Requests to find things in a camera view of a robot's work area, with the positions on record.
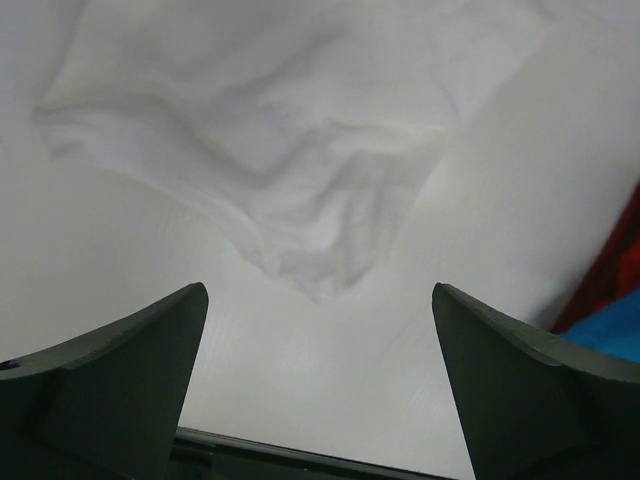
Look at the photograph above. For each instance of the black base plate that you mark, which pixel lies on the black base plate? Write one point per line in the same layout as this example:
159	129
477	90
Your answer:
200	455

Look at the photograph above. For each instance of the red t shirt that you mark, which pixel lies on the red t shirt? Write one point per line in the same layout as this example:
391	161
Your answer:
613	274

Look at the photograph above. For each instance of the white t shirt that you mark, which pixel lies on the white t shirt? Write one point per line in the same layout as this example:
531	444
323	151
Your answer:
305	129

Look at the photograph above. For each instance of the blue t shirt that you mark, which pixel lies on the blue t shirt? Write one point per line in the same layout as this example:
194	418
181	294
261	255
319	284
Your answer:
613	330

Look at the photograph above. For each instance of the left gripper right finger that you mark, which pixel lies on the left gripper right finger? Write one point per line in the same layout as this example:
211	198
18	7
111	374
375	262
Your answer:
531	404

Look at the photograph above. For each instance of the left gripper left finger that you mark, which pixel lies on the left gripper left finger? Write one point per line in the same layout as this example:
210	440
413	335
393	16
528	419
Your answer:
106	404

